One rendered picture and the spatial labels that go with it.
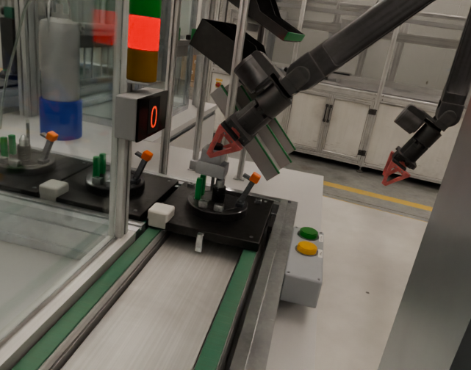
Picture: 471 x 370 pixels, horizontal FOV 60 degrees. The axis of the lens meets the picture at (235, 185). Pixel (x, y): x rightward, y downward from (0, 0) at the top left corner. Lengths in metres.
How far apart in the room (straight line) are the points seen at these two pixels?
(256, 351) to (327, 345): 0.23
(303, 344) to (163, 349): 0.26
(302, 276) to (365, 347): 0.17
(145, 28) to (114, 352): 0.48
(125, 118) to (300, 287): 0.43
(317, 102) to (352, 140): 0.59
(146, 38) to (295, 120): 4.31
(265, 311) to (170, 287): 0.19
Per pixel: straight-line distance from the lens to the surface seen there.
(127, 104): 0.68
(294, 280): 0.78
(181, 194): 1.01
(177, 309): 0.72
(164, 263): 0.83
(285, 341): 0.79
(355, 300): 0.95
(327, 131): 4.89
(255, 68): 0.84
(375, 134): 4.87
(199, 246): 0.85
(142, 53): 0.70
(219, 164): 0.89
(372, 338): 0.86
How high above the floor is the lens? 1.37
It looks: 21 degrees down
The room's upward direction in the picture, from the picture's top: 8 degrees clockwise
